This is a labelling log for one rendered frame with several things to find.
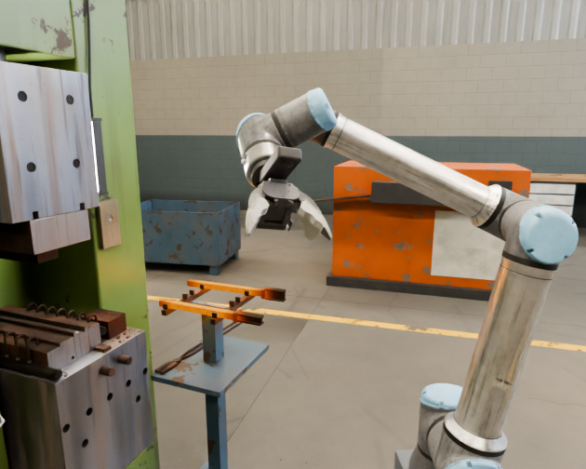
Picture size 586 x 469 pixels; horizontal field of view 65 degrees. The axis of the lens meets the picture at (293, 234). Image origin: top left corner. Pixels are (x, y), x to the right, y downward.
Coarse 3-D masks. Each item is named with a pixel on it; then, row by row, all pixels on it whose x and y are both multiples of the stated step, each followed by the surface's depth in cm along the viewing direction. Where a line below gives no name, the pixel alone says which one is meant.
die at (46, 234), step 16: (0, 224) 127; (16, 224) 124; (32, 224) 123; (48, 224) 128; (64, 224) 133; (80, 224) 138; (0, 240) 128; (16, 240) 125; (32, 240) 123; (48, 240) 128; (64, 240) 133; (80, 240) 138
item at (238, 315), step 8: (160, 304) 171; (168, 304) 169; (176, 304) 168; (184, 304) 167; (192, 304) 167; (192, 312) 166; (200, 312) 164; (208, 312) 163; (216, 312) 161; (224, 312) 160; (232, 312) 160; (240, 312) 159; (240, 320) 158; (248, 320) 158; (256, 320) 156
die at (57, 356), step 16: (0, 320) 151; (16, 320) 148; (64, 320) 150; (80, 320) 150; (0, 336) 141; (48, 336) 139; (64, 336) 139; (80, 336) 141; (96, 336) 148; (0, 352) 138; (32, 352) 133; (48, 352) 131; (64, 352) 136; (80, 352) 142
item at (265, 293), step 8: (192, 280) 194; (200, 280) 194; (208, 288) 190; (216, 288) 189; (224, 288) 187; (232, 288) 186; (240, 288) 185; (248, 288) 184; (256, 288) 184; (264, 288) 182; (272, 288) 181; (280, 288) 181; (264, 296) 181; (272, 296) 181; (280, 296) 180
